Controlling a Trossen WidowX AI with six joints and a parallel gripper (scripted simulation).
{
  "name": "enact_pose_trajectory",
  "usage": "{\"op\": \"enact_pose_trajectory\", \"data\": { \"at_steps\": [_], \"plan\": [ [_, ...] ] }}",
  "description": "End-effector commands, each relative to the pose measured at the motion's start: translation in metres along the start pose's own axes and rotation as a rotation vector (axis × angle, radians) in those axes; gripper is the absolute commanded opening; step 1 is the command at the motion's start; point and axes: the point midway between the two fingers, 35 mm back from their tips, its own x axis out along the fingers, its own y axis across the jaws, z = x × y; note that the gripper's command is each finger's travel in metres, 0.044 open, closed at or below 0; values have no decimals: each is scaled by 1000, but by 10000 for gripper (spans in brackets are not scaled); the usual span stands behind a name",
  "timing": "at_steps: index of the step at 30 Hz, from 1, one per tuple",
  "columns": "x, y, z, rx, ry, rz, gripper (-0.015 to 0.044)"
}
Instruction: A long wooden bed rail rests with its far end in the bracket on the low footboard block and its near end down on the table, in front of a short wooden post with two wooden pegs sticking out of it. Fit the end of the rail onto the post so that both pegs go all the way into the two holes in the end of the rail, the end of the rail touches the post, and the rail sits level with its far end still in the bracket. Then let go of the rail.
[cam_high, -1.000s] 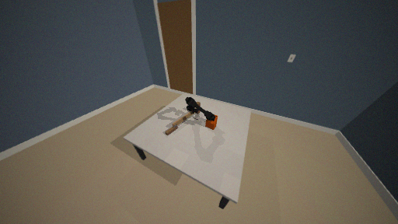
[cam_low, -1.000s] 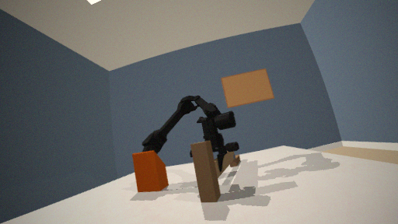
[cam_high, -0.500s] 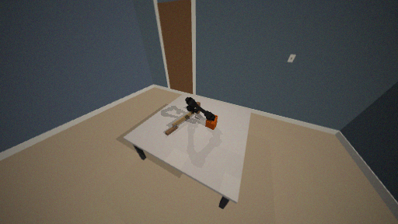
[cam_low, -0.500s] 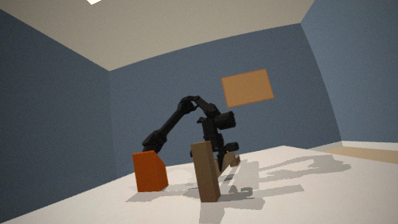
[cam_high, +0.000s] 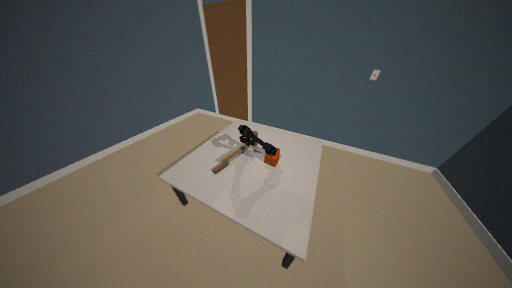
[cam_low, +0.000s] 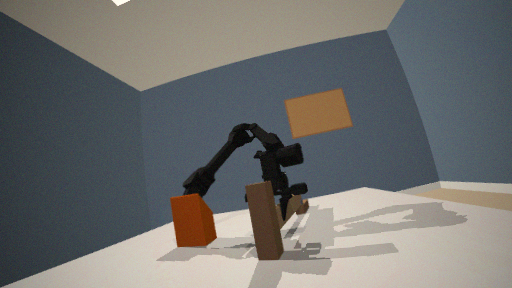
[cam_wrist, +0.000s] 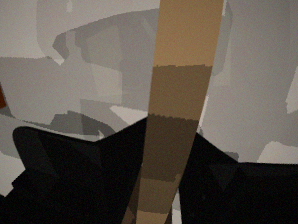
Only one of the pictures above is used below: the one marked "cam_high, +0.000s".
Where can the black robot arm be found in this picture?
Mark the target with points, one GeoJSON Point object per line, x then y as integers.
{"type": "Point", "coordinates": [247, 132]}

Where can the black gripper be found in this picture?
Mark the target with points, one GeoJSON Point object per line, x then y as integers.
{"type": "Point", "coordinates": [250, 142]}

